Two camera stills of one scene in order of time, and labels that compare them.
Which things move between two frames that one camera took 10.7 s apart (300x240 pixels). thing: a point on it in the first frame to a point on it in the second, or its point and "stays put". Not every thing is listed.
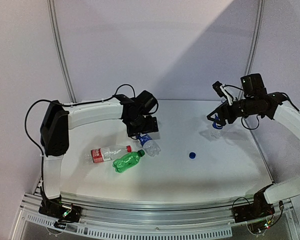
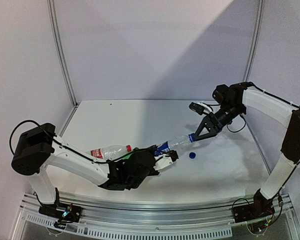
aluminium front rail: (207, 218) stays put
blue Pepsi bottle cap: (192, 155) stays put
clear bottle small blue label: (149, 145) to (175, 144)
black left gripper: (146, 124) to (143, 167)
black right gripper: (224, 109) to (211, 121)
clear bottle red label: (106, 154) stays put
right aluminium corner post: (254, 38) stays put
